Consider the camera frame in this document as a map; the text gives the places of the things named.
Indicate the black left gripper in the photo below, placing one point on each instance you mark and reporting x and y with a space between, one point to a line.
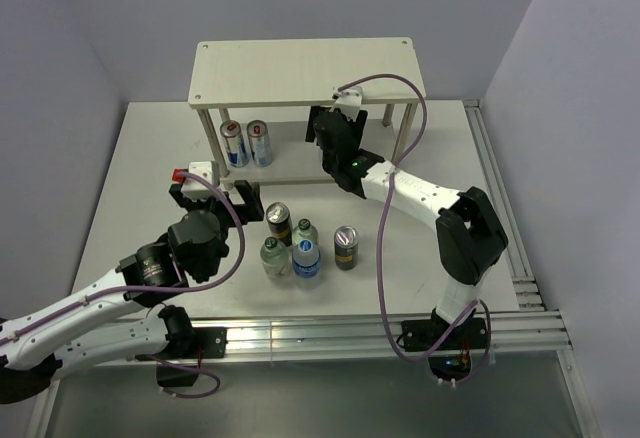
251 209

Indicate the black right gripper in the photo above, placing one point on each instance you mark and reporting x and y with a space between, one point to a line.
358 127

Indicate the dark can yellow band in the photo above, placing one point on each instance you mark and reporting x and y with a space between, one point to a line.
346 246

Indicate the Pocari Sweat bottle blue cap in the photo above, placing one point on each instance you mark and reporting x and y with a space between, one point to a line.
306 262

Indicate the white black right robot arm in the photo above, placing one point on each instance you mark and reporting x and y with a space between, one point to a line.
470 237

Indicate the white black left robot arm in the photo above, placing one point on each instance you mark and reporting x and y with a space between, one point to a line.
125 312

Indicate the white two-tier wooden shelf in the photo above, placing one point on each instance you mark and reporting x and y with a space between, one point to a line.
278 81

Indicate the blue silver energy can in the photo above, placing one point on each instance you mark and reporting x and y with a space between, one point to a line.
234 143
259 142

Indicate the dark can silver top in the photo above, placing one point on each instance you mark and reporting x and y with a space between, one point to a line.
279 222

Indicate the clear glass bottle green cap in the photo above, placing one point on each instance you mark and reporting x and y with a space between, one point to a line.
305 230

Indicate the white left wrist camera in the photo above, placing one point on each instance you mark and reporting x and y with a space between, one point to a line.
197 180

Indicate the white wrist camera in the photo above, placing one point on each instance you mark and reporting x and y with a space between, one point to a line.
197 180
348 102

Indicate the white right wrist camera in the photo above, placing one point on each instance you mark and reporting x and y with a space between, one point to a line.
348 102

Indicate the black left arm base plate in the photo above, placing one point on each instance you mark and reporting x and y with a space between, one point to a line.
180 361

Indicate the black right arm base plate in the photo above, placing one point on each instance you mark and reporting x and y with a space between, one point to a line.
418 335

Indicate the aluminium mounting rail frame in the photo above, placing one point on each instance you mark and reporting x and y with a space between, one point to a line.
328 358

